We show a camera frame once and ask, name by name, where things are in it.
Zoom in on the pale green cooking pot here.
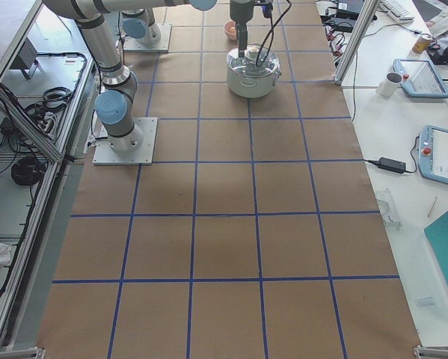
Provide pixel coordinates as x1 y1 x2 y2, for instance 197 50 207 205
226 44 281 99

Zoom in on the near teach pendant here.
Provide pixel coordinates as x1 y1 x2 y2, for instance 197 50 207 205
417 125 448 185

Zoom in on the far teach pendant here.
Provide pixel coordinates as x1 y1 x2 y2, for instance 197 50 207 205
393 59 448 99

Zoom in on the aluminium frame post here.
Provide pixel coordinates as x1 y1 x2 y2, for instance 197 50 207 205
334 0 379 85

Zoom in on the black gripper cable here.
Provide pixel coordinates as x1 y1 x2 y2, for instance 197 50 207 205
255 0 292 66

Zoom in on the glass pot lid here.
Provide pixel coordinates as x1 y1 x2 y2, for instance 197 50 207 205
227 44 280 78

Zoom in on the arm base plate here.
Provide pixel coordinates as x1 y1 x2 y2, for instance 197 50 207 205
123 23 172 53
93 117 158 165

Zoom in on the small grey box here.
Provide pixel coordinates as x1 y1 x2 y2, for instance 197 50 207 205
10 38 39 80

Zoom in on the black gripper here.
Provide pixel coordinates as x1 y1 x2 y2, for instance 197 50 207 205
230 0 254 58

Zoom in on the yellow can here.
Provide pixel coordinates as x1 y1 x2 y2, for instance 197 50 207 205
411 34 433 55

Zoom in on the teach pendant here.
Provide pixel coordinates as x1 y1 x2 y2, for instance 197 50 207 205
393 59 448 99
417 125 448 185

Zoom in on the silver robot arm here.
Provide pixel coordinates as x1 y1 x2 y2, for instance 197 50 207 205
121 8 161 45
44 1 216 151

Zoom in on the black power adapter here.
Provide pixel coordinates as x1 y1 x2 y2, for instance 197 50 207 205
378 157 406 174

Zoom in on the black power brick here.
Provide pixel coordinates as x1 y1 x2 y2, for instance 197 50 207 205
328 19 356 33

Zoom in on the white keyboard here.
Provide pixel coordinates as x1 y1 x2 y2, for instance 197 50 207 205
379 0 414 23

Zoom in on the coiled black cable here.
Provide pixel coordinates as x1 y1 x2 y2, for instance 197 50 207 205
10 156 47 187

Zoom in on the white mug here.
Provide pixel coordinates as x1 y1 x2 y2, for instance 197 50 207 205
375 72 402 98

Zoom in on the pink bowl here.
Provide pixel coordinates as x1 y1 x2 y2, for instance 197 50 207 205
224 20 237 41

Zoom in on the brown paper table mat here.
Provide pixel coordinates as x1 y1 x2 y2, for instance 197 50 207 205
37 1 420 358

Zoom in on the wooden stick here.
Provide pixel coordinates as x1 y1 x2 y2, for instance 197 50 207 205
427 196 438 218

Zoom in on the clear plastic holder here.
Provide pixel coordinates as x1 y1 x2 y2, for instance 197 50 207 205
375 188 402 228

